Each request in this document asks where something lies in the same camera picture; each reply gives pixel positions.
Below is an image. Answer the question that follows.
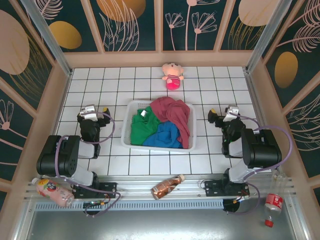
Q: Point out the white plastic laundry basket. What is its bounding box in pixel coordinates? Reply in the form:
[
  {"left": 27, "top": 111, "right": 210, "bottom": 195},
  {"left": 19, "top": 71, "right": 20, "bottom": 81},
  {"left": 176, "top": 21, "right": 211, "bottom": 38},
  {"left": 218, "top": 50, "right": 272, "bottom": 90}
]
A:
[{"left": 121, "top": 99, "right": 198, "bottom": 153}]

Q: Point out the maroon tank top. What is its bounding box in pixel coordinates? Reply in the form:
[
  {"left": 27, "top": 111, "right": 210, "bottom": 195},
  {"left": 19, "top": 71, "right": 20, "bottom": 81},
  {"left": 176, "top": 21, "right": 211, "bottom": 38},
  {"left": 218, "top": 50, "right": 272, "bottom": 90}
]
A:
[{"left": 149, "top": 96, "right": 192, "bottom": 147}]

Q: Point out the red label cola bottle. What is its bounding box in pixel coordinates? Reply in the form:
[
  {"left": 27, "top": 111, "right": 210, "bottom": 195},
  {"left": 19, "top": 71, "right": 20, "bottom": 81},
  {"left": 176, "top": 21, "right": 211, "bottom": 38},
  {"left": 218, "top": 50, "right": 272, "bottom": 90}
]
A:
[{"left": 263, "top": 192, "right": 285, "bottom": 228}]

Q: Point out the aluminium frame post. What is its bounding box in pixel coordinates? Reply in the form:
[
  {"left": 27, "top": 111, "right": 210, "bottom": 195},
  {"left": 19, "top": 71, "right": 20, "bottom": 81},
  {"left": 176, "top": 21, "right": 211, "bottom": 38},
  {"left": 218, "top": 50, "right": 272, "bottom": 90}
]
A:
[
  {"left": 244, "top": 0, "right": 293, "bottom": 74},
  {"left": 19, "top": 0, "right": 74, "bottom": 77}
]

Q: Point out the pink drink bottle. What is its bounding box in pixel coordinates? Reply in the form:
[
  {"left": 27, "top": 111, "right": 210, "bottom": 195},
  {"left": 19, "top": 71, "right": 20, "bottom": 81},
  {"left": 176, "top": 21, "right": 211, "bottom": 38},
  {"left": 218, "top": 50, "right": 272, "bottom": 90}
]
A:
[{"left": 31, "top": 177, "right": 76, "bottom": 208}]

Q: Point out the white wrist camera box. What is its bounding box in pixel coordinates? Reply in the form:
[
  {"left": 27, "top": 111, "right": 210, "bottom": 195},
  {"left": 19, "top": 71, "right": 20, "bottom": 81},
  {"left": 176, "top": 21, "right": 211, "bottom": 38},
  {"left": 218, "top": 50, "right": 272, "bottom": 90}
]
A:
[
  {"left": 223, "top": 105, "right": 241, "bottom": 122},
  {"left": 79, "top": 105, "right": 98, "bottom": 121}
]

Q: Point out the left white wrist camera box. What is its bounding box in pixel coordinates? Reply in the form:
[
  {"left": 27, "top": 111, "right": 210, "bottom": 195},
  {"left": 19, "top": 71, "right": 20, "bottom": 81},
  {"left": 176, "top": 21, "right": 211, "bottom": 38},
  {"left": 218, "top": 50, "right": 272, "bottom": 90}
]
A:
[{"left": 79, "top": 105, "right": 98, "bottom": 121}]

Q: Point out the aluminium rail base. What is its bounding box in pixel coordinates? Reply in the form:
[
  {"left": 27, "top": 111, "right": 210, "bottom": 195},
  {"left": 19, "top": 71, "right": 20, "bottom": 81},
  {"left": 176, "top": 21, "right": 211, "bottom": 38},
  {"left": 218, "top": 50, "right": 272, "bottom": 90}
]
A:
[{"left": 23, "top": 173, "right": 296, "bottom": 201}]

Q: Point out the grey metal panel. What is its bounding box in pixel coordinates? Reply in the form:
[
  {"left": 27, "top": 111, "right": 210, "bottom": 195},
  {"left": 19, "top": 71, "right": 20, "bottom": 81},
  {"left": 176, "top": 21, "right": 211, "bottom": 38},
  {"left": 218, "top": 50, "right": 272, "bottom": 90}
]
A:
[{"left": 14, "top": 209, "right": 310, "bottom": 240}]

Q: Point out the pink plush doll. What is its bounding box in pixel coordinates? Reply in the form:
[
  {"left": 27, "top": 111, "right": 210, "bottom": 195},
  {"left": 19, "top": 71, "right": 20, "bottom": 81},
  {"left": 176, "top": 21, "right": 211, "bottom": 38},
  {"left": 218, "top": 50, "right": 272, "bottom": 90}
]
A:
[{"left": 161, "top": 62, "right": 185, "bottom": 91}]

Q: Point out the blue tank top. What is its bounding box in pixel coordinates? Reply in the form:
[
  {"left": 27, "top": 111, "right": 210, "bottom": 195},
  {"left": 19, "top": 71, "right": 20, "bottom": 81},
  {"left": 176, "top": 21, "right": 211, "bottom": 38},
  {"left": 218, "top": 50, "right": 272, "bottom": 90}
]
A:
[{"left": 142, "top": 121, "right": 182, "bottom": 150}]

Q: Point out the green tank top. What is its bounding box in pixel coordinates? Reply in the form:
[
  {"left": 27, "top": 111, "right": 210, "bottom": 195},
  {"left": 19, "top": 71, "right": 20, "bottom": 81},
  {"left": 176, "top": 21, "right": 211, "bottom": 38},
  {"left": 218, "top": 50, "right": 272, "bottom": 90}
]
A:
[{"left": 129, "top": 106, "right": 161, "bottom": 146}]

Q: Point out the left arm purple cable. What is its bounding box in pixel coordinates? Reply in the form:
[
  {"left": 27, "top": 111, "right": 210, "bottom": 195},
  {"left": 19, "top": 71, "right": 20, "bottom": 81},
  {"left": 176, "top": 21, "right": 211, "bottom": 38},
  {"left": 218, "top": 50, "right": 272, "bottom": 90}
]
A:
[{"left": 55, "top": 111, "right": 122, "bottom": 218}]

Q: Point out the brown drink bottle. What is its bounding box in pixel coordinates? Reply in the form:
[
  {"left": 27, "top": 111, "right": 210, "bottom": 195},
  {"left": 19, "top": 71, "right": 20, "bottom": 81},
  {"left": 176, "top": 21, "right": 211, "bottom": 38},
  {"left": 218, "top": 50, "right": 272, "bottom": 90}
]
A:
[{"left": 150, "top": 174, "right": 186, "bottom": 201}]

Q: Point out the grey slotted cable duct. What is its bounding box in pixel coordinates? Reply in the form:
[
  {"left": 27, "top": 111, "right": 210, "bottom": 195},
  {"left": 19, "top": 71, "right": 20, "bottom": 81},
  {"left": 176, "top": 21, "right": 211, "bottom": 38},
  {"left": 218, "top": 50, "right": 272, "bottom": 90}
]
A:
[{"left": 34, "top": 198, "right": 225, "bottom": 211}]

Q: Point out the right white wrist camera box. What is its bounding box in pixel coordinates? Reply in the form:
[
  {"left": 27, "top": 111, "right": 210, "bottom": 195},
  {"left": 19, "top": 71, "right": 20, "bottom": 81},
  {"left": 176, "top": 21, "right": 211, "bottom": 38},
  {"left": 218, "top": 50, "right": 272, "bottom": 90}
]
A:
[{"left": 223, "top": 105, "right": 241, "bottom": 122}]

